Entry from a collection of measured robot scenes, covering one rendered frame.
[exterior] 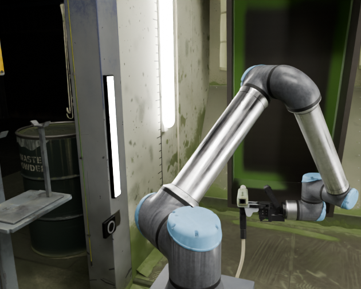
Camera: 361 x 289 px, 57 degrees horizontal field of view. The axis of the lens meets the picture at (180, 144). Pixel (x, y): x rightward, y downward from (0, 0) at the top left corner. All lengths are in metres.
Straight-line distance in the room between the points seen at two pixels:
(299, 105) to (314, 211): 0.60
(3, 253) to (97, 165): 0.57
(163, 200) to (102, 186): 0.77
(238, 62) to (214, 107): 1.25
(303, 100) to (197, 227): 0.54
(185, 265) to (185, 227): 0.10
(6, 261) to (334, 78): 1.90
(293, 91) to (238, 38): 0.98
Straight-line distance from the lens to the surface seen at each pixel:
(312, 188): 1.54
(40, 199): 1.47
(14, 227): 1.30
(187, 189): 1.06
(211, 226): 0.91
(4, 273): 1.65
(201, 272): 0.94
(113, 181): 1.75
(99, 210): 1.85
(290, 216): 1.59
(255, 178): 2.37
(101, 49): 1.66
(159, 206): 1.05
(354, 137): 3.10
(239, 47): 2.07
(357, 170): 3.01
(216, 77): 3.36
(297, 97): 1.14
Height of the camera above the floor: 1.33
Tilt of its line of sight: 14 degrees down
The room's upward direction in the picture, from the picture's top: 1 degrees counter-clockwise
